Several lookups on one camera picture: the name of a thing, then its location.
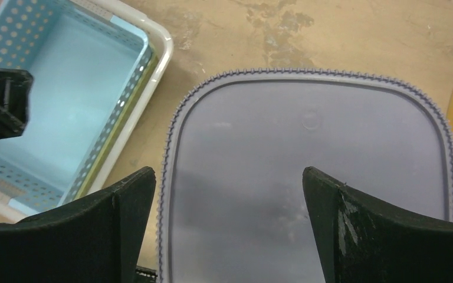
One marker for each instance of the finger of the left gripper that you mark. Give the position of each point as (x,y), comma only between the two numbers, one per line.
(15,85)

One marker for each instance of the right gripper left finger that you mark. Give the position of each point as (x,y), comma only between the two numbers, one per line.
(96,238)

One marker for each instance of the light blue plastic crate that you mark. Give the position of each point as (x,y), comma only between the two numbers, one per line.
(66,105)

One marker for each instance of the olive green plastic crate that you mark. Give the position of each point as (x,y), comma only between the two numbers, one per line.
(112,128)

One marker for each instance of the white plastic tray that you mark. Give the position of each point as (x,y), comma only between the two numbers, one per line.
(140,90)

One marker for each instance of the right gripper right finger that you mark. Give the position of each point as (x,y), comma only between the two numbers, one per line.
(390,242)

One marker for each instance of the grey mesh basket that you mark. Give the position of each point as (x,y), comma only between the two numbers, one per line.
(252,158)

